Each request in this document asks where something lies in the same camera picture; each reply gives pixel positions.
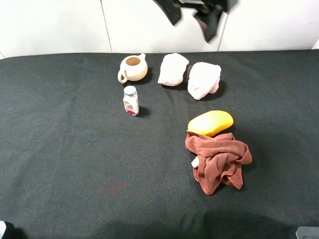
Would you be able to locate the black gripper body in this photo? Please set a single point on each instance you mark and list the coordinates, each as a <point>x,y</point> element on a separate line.
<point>209,5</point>

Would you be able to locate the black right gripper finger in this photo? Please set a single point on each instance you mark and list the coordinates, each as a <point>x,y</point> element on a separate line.
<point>208,20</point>

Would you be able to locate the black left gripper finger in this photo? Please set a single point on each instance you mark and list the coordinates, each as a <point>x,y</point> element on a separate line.
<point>171,9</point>

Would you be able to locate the brown-red cloth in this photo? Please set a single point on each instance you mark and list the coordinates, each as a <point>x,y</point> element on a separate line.
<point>219,160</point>

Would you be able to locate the grey object bottom right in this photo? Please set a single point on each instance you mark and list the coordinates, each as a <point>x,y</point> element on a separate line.
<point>307,233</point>

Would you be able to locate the grey object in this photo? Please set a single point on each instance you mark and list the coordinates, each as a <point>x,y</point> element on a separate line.
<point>307,233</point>
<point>2,229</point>

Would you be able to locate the grey object bottom left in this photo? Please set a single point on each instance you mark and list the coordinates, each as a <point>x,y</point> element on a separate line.
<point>2,229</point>

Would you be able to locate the pink towel left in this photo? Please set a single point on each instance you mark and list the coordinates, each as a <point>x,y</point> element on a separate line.
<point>172,69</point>

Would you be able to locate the pink towel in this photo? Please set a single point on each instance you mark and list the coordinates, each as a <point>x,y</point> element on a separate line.
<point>172,69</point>
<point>203,79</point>

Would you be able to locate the pink towel right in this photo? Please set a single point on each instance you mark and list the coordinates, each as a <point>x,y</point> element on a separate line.
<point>203,79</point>

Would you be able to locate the cream ceramic teapot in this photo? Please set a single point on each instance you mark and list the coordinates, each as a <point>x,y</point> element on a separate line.
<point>133,68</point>

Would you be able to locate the small candy bottle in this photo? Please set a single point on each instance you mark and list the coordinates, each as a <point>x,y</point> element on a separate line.
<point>130,100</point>

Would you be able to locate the yellow mango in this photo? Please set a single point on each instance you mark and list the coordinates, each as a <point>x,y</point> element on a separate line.
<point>211,123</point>

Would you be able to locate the black table cloth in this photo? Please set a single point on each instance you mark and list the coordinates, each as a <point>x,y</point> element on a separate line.
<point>75,165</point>

